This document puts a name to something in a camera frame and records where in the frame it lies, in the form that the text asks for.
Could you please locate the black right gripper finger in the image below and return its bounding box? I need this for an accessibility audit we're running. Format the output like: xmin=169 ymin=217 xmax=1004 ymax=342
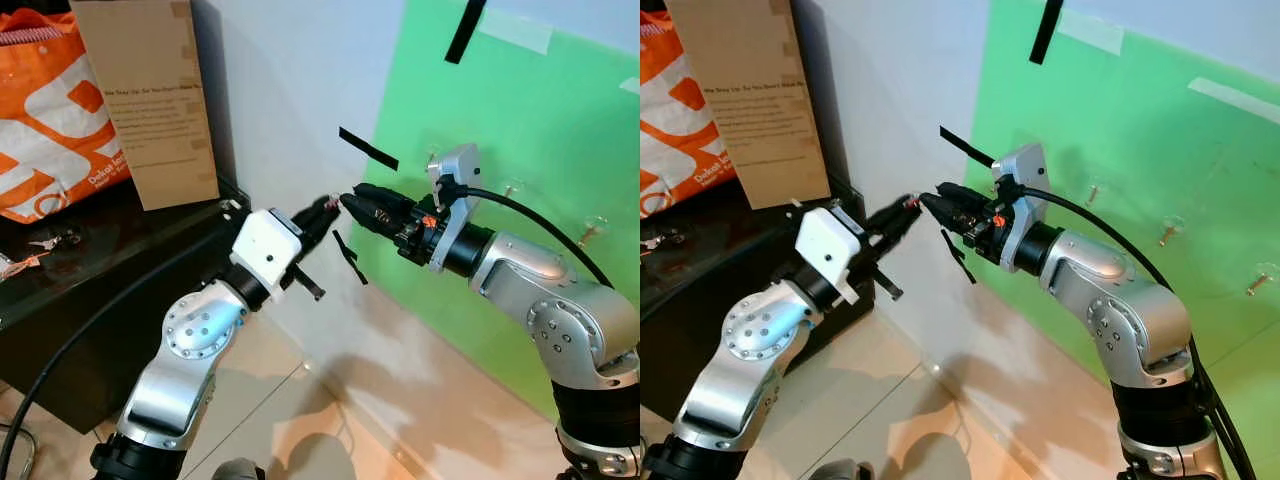
xmin=352 ymin=185 xmax=409 ymax=213
xmin=918 ymin=195 xmax=973 ymax=239
xmin=338 ymin=196 xmax=396 ymax=239
xmin=935 ymin=184 xmax=989 ymax=213

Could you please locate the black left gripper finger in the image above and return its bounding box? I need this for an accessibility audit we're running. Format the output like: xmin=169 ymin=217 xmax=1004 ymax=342
xmin=298 ymin=196 xmax=341 ymax=243
xmin=868 ymin=262 xmax=906 ymax=301
xmin=865 ymin=196 xmax=916 ymax=247
xmin=290 ymin=265 xmax=327 ymax=302

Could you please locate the black cabinet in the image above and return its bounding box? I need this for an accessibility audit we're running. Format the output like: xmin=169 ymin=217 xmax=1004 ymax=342
xmin=640 ymin=178 xmax=876 ymax=421
xmin=0 ymin=175 xmax=251 ymax=433

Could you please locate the long black tape strip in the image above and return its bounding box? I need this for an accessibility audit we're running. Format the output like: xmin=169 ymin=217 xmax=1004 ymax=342
xmin=1028 ymin=0 xmax=1065 ymax=66
xmin=444 ymin=0 xmax=488 ymax=65

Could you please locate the green board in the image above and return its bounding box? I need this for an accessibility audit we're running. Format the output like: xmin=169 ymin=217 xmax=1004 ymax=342
xmin=350 ymin=0 xmax=641 ymax=421
xmin=962 ymin=0 xmax=1280 ymax=471

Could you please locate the printed brown cardboard box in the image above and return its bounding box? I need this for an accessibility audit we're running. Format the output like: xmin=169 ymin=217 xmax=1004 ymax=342
xmin=68 ymin=0 xmax=221 ymax=212
xmin=665 ymin=0 xmax=833 ymax=211

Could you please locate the orange white shopping bag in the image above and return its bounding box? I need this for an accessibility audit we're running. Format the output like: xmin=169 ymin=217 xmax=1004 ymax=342
xmin=640 ymin=10 xmax=741 ymax=219
xmin=0 ymin=12 xmax=133 ymax=224

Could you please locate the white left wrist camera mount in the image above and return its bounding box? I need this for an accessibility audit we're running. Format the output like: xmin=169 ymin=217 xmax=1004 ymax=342
xmin=230 ymin=208 xmax=304 ymax=301
xmin=795 ymin=207 xmax=866 ymax=306

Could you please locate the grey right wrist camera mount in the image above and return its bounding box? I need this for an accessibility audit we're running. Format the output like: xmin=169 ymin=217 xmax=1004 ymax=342
xmin=425 ymin=143 xmax=483 ymax=273
xmin=992 ymin=142 xmax=1051 ymax=273

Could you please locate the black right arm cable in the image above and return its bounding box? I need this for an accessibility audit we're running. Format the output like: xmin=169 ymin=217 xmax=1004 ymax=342
xmin=450 ymin=183 xmax=616 ymax=291
xmin=1010 ymin=183 xmax=1259 ymax=480

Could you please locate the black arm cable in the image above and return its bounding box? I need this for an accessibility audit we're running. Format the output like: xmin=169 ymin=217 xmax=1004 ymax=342
xmin=450 ymin=183 xmax=616 ymax=291
xmin=1010 ymin=183 xmax=1259 ymax=480
xmin=0 ymin=228 xmax=241 ymax=480

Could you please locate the metal tube frame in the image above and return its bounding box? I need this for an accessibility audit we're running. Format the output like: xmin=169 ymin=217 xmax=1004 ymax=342
xmin=0 ymin=428 xmax=39 ymax=480

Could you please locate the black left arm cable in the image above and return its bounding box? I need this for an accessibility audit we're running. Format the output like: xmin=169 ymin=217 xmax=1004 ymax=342
xmin=0 ymin=228 xmax=241 ymax=480

